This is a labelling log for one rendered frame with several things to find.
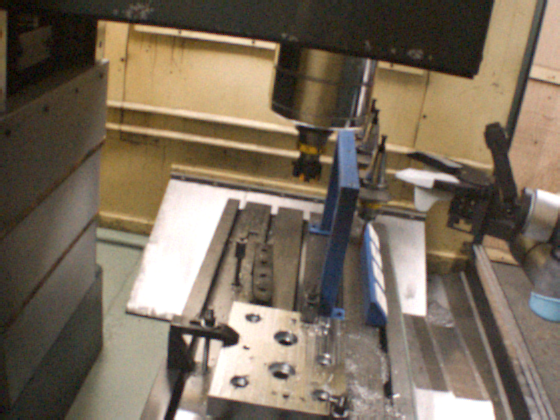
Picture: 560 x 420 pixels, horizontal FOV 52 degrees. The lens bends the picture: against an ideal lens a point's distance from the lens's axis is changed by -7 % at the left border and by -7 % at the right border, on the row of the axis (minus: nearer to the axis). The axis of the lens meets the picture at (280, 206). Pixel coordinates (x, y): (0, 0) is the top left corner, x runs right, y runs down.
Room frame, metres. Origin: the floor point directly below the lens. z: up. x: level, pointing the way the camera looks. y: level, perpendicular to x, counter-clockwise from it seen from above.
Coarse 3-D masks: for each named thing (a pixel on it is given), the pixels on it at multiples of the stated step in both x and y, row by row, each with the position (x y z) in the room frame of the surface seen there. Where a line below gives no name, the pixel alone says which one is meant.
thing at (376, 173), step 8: (376, 152) 1.23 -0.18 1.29; (384, 152) 1.23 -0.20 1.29; (376, 160) 1.22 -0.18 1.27; (384, 160) 1.23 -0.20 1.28; (368, 168) 1.24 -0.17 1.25; (376, 168) 1.22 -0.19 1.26; (384, 168) 1.23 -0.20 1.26; (368, 176) 1.23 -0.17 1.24; (376, 176) 1.22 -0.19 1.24; (384, 176) 1.23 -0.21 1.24; (376, 184) 1.22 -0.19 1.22
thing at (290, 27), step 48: (48, 0) 0.82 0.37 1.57; (96, 0) 0.82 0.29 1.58; (144, 0) 0.82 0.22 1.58; (192, 0) 0.81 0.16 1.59; (240, 0) 0.81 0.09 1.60; (288, 0) 0.81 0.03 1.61; (336, 0) 0.81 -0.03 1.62; (384, 0) 0.81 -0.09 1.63; (432, 0) 0.81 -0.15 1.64; (480, 0) 0.81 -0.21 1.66; (336, 48) 0.81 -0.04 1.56; (384, 48) 0.81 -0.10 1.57; (432, 48) 0.81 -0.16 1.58; (480, 48) 0.81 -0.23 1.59
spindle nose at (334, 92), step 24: (288, 48) 0.88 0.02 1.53; (288, 72) 0.88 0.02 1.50; (312, 72) 0.86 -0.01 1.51; (336, 72) 0.86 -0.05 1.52; (360, 72) 0.87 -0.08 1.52; (288, 96) 0.87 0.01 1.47; (312, 96) 0.86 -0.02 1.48; (336, 96) 0.86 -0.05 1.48; (360, 96) 0.88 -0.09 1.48; (288, 120) 0.87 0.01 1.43; (312, 120) 0.86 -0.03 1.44; (336, 120) 0.86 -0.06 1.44; (360, 120) 0.89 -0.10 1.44
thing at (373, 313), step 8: (360, 232) 1.62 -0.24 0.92; (368, 232) 1.54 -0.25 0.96; (368, 240) 1.49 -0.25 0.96; (368, 248) 1.44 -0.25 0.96; (376, 248) 1.52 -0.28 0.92; (368, 256) 1.40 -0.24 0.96; (368, 264) 1.35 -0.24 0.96; (376, 264) 1.41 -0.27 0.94; (368, 272) 1.31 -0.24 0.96; (368, 280) 1.28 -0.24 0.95; (376, 280) 1.30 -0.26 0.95; (368, 288) 1.25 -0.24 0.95; (368, 296) 1.23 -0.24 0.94; (368, 304) 1.20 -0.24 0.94; (376, 304) 1.18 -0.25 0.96; (368, 312) 1.18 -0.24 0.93; (376, 312) 1.18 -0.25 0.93; (384, 312) 1.20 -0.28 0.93; (368, 320) 1.18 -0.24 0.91; (376, 320) 1.18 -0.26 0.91; (384, 320) 1.18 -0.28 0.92
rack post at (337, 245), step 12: (348, 204) 1.17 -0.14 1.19; (336, 216) 1.17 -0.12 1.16; (348, 216) 1.17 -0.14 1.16; (336, 228) 1.17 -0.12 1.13; (348, 228) 1.17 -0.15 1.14; (336, 240) 1.17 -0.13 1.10; (348, 240) 1.17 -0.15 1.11; (336, 252) 1.17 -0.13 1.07; (324, 264) 1.17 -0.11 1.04; (336, 264) 1.17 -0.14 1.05; (324, 276) 1.17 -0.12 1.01; (336, 276) 1.17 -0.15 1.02; (324, 288) 1.17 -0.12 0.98; (336, 288) 1.17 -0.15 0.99; (324, 300) 1.17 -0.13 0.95; (324, 312) 1.17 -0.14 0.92; (336, 312) 1.19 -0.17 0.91
